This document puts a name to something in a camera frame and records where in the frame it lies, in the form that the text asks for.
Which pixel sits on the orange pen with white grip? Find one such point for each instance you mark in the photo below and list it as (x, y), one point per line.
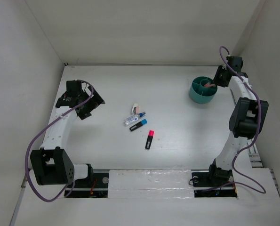
(208, 85)

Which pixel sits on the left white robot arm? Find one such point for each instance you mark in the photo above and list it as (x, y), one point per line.
(51, 164)

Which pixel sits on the pink black highlighter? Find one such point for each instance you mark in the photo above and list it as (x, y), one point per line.
(149, 140)

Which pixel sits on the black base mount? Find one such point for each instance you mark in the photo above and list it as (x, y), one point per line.
(207, 186)
(97, 188)

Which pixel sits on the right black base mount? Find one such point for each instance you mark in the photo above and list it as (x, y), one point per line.
(207, 186)

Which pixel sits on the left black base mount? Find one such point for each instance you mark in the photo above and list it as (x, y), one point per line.
(97, 188)

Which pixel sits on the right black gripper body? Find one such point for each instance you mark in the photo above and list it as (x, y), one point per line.
(218, 78)

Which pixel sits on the clear blue-capped glue bottle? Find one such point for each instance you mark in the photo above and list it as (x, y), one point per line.
(134, 118)

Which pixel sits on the blue black highlighter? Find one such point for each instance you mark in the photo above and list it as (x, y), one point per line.
(138, 125)

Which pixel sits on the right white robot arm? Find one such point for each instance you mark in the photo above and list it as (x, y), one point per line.
(245, 123)

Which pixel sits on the teal round divided organizer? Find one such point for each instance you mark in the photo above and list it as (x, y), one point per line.
(200, 94)

